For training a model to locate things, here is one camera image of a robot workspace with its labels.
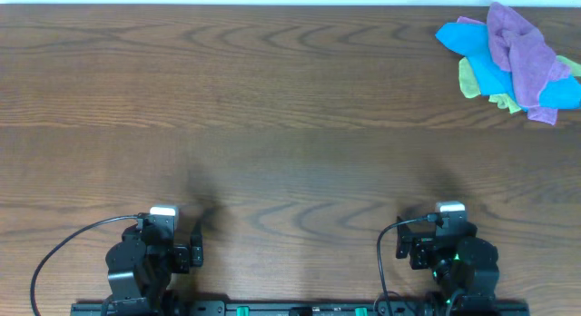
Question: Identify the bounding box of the purple cloth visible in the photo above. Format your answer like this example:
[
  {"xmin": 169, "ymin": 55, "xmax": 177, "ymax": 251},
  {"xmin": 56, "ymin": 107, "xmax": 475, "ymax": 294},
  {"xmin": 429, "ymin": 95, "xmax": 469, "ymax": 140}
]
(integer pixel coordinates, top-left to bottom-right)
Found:
[
  {"xmin": 456, "ymin": 16, "xmax": 486, "ymax": 25},
  {"xmin": 487, "ymin": 2, "xmax": 571, "ymax": 125}
]

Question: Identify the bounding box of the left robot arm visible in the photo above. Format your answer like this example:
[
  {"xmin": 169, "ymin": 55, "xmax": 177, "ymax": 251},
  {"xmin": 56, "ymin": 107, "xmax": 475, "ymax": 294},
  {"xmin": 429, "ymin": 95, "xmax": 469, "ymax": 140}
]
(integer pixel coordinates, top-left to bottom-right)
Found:
[{"xmin": 100, "ymin": 215, "xmax": 203, "ymax": 316}]

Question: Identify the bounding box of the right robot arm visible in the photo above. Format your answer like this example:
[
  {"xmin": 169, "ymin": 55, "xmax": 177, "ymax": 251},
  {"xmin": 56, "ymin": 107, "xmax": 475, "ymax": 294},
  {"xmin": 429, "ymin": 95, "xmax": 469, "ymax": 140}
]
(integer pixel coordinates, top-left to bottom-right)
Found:
[{"xmin": 396, "ymin": 212, "xmax": 500, "ymax": 316}]

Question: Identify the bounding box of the green cloth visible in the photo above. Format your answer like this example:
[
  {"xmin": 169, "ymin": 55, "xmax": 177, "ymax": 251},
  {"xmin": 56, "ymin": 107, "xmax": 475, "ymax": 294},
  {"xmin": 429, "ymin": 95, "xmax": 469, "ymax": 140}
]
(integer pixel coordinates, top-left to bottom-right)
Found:
[{"xmin": 458, "ymin": 55, "xmax": 580, "ymax": 114}]

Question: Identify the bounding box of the blue cloth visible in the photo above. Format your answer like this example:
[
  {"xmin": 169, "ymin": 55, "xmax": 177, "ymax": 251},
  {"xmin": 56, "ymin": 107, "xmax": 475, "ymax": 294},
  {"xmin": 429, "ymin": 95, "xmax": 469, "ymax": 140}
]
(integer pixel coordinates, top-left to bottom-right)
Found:
[{"xmin": 435, "ymin": 23, "xmax": 580, "ymax": 110}]

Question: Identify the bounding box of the left black cable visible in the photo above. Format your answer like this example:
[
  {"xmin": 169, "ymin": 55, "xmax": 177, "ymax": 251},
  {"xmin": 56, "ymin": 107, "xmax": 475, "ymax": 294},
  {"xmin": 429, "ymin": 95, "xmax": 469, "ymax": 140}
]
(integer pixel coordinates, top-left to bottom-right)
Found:
[{"xmin": 29, "ymin": 214, "xmax": 142, "ymax": 316}]

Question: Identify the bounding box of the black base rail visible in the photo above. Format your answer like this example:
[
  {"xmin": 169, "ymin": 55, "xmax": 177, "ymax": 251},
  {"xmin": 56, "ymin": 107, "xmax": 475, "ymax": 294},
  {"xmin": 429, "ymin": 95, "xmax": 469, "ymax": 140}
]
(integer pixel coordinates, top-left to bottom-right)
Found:
[{"xmin": 69, "ymin": 301, "xmax": 531, "ymax": 316}]

